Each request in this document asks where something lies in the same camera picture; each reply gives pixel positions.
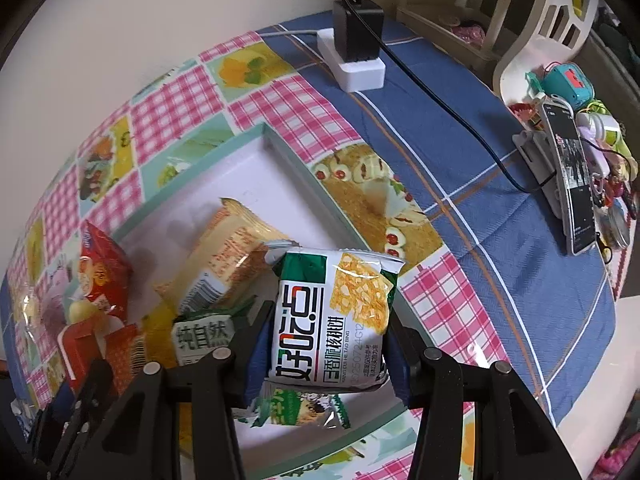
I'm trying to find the colourful keychain pile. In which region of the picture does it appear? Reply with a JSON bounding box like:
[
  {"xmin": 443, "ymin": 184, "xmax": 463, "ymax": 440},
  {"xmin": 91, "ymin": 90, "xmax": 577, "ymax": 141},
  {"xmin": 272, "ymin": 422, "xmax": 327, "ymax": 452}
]
[{"xmin": 575, "ymin": 97, "xmax": 640, "ymax": 266}]

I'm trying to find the green cow snack packet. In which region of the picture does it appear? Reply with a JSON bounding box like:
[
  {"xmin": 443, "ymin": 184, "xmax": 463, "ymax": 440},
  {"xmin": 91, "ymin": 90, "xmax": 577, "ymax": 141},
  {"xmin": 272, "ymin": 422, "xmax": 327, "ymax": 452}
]
[{"xmin": 232, "ymin": 389, "xmax": 352, "ymax": 429}]

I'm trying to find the blue plaid cloth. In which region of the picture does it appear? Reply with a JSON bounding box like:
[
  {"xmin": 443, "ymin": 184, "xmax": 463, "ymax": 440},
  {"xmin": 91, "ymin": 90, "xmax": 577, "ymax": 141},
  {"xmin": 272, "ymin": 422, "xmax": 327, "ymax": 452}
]
[{"xmin": 257, "ymin": 21, "xmax": 620, "ymax": 427}]

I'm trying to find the white power strip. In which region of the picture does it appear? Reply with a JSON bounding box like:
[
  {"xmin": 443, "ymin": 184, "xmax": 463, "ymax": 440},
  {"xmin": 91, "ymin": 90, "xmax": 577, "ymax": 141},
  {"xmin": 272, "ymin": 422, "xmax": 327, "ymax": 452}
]
[{"xmin": 315, "ymin": 27, "xmax": 386, "ymax": 93}]

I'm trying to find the white phone stand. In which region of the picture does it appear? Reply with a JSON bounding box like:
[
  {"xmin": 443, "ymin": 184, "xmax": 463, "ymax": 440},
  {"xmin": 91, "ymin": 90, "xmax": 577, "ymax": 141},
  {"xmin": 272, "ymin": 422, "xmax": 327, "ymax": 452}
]
[{"xmin": 512, "ymin": 127, "xmax": 572, "ymax": 217}]

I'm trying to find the white chair back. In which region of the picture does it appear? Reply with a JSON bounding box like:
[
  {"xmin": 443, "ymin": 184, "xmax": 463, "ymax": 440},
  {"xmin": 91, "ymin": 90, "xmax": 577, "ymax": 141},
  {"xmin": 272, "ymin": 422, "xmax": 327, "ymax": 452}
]
[{"xmin": 492, "ymin": 0, "xmax": 602, "ymax": 107}]

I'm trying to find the black charger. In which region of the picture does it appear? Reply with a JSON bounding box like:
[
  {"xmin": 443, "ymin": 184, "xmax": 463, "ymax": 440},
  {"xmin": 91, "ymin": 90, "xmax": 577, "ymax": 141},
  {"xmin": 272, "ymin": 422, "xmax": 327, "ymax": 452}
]
[{"xmin": 332, "ymin": 0, "xmax": 384, "ymax": 64}]

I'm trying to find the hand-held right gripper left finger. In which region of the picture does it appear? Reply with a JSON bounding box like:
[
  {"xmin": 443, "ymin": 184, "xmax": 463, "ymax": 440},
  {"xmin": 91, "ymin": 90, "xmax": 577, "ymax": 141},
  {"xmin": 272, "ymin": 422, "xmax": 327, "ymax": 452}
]
[{"xmin": 95, "ymin": 300, "xmax": 276, "ymax": 480}]

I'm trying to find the red biscuit packet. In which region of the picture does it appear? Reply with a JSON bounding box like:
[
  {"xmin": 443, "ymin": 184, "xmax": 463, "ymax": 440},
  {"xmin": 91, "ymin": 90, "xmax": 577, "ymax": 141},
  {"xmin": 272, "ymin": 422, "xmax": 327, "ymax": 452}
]
[{"xmin": 79, "ymin": 219, "xmax": 134, "ymax": 322}]

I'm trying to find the green white walnut biscuit packet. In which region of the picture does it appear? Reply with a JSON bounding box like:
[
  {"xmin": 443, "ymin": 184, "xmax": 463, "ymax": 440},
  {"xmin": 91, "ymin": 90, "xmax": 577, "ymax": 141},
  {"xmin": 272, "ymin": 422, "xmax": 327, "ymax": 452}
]
[{"xmin": 263, "ymin": 244, "xmax": 405, "ymax": 394}]

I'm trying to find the smartphone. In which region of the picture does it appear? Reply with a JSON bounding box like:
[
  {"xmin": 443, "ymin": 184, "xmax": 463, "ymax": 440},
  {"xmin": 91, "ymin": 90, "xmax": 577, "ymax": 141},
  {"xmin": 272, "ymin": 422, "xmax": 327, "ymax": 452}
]
[{"xmin": 542, "ymin": 101, "xmax": 602, "ymax": 257}]

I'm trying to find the tan snack packet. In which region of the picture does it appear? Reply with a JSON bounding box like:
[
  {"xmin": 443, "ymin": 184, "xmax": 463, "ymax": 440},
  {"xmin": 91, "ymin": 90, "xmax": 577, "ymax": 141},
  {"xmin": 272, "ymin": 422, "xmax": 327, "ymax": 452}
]
[{"xmin": 153, "ymin": 197, "xmax": 297, "ymax": 314}]

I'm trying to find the pink checkered printed tablecloth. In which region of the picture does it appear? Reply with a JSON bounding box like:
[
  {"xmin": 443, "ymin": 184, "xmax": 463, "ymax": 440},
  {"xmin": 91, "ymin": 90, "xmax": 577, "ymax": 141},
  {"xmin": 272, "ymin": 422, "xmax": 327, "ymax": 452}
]
[{"xmin": 0, "ymin": 30, "xmax": 476, "ymax": 480}]

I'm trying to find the pink cloth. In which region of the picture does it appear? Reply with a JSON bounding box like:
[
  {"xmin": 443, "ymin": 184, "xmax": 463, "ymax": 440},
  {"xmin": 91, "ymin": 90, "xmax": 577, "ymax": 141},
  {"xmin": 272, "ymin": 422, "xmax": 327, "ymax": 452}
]
[{"xmin": 589, "ymin": 437, "xmax": 633, "ymax": 480}]

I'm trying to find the teal toy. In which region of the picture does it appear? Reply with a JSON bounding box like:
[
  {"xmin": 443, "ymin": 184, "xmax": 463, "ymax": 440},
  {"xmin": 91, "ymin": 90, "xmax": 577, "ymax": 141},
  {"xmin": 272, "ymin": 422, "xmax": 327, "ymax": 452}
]
[{"xmin": 541, "ymin": 62, "xmax": 584, "ymax": 107}]

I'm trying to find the black cable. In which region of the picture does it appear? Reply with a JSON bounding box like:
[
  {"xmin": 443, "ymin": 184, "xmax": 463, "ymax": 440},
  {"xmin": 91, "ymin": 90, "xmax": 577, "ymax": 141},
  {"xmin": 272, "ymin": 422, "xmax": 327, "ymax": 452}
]
[{"xmin": 372, "ymin": 37, "xmax": 557, "ymax": 194}]

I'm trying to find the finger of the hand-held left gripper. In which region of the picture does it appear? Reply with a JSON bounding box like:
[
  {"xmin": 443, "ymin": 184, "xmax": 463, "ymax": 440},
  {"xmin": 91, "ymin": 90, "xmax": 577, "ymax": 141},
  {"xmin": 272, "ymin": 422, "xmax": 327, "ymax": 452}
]
[{"xmin": 69, "ymin": 357, "xmax": 119, "ymax": 443}]

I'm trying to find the pink snack packet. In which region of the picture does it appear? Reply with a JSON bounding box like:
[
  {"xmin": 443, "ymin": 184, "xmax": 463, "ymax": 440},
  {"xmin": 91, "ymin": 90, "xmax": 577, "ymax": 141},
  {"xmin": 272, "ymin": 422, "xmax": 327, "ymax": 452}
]
[{"xmin": 39, "ymin": 265, "xmax": 87, "ymax": 333}]

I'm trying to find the white tray with green rim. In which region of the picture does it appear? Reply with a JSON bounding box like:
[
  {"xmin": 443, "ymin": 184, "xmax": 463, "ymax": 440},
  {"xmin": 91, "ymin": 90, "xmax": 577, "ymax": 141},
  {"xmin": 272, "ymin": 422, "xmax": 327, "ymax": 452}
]
[{"xmin": 106, "ymin": 122, "xmax": 447, "ymax": 466}]

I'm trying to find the yellow barcode snack packet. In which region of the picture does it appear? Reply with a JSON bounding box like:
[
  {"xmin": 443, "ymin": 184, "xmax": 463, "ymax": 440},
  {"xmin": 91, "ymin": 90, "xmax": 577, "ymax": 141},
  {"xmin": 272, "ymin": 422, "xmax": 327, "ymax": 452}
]
[{"xmin": 139, "ymin": 309, "xmax": 236, "ymax": 453}]

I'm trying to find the round pale candy ball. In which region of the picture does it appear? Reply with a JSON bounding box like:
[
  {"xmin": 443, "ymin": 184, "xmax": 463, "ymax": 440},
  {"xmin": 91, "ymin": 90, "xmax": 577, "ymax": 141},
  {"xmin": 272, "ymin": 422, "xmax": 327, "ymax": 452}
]
[{"xmin": 67, "ymin": 299, "xmax": 102, "ymax": 324}]

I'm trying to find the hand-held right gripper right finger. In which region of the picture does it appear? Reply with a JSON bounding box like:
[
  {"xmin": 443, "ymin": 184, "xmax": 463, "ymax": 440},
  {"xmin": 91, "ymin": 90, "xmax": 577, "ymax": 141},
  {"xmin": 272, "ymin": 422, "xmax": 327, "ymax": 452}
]
[{"xmin": 382, "ymin": 305, "xmax": 583, "ymax": 480}]

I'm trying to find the green bean biscuit packet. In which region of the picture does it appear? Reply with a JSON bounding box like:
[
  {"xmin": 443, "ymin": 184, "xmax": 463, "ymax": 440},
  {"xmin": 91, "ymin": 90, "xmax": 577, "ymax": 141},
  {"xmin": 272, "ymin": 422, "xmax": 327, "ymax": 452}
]
[{"xmin": 171, "ymin": 299, "xmax": 257, "ymax": 367}]

